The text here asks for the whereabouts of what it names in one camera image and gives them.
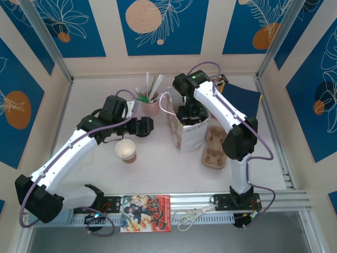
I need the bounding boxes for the grey slotted cable duct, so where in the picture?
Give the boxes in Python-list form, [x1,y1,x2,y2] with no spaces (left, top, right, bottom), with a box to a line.
[70,212,235,227]

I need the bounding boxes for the brown paper coffee cup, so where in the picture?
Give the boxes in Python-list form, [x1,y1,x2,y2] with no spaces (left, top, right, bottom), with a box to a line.
[115,139,137,164]

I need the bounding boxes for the brown pulp cup carrier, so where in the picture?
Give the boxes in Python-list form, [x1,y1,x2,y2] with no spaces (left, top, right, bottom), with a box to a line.
[201,126,227,170]

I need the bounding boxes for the aluminium frame post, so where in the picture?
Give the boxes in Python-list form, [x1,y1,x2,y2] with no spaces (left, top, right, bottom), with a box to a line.
[18,0,75,84]
[255,0,310,80]

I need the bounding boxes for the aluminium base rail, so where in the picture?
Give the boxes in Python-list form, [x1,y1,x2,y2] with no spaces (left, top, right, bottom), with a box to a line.
[25,191,315,214]

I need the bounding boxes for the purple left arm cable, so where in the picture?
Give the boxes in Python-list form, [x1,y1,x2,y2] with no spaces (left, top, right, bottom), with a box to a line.
[19,89,139,237]

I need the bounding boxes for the white printed paper bag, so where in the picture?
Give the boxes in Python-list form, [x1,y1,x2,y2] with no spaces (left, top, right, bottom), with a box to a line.
[159,86,211,153]

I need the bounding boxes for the colourful comic book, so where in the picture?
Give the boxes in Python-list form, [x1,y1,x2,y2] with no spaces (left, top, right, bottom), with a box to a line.
[120,194,172,233]

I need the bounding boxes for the aluminium side rail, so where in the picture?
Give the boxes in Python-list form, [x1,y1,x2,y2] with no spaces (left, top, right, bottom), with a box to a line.
[48,79,75,161]
[253,76,298,191]

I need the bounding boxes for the white handled scissors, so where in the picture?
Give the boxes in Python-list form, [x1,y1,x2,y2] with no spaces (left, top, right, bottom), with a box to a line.
[172,204,217,232]

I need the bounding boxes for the black sachet holder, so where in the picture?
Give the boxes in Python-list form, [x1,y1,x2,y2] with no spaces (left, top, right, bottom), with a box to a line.
[209,73,229,85]

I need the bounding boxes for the pink straw cup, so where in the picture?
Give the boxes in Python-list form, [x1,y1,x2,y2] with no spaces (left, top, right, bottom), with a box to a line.
[143,99,161,116]

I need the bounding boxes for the green straw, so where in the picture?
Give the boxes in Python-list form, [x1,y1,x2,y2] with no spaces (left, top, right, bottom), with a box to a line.
[149,75,159,101]

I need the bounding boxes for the navy blue napkin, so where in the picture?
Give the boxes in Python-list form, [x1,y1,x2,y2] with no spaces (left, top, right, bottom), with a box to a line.
[222,83,261,118]

